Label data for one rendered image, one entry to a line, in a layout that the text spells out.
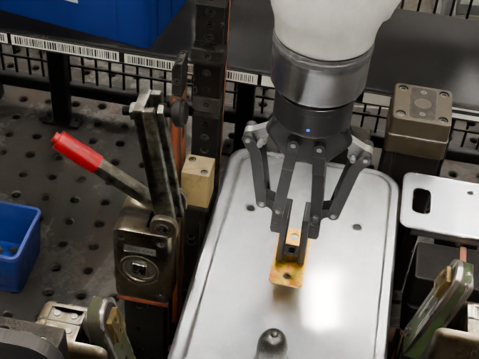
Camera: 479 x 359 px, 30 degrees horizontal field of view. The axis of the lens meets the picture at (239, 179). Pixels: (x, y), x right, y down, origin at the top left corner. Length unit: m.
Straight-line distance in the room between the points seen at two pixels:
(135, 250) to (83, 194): 0.53
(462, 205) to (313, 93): 0.41
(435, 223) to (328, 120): 0.33
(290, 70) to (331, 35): 0.06
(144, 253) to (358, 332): 0.25
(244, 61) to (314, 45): 0.51
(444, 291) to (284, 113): 0.25
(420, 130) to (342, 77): 0.40
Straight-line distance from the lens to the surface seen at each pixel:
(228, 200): 1.09
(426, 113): 1.17
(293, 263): 1.00
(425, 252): 1.10
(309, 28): 0.75
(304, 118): 0.82
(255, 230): 1.06
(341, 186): 0.90
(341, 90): 0.79
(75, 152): 0.96
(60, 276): 1.41
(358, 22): 0.75
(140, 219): 1.00
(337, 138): 0.86
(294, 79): 0.79
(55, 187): 1.55
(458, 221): 1.12
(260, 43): 1.30
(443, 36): 1.38
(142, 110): 0.88
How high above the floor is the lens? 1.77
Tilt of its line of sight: 44 degrees down
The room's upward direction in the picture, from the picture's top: 5 degrees clockwise
